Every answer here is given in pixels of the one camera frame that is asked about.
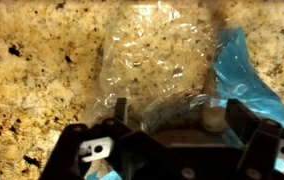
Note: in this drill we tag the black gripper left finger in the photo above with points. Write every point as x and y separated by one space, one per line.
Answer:
110 150

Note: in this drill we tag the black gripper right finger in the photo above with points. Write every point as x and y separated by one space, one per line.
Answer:
264 144

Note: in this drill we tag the blue plastic potato bag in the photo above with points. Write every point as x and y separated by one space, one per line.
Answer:
169 60

